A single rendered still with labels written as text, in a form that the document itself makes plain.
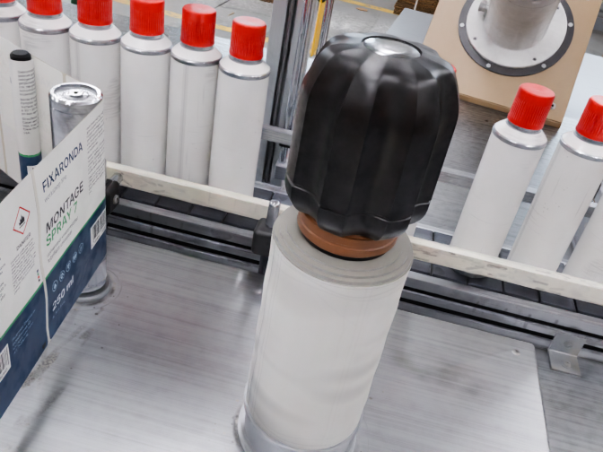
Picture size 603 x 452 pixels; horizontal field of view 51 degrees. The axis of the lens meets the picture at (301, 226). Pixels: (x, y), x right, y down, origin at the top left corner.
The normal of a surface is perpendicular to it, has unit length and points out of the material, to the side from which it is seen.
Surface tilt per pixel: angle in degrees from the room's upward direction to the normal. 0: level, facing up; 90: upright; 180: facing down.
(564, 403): 0
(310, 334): 91
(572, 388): 0
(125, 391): 0
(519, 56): 43
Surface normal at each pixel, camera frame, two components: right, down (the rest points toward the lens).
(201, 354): 0.16, -0.81
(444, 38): -0.13, -0.25
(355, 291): 0.14, 0.62
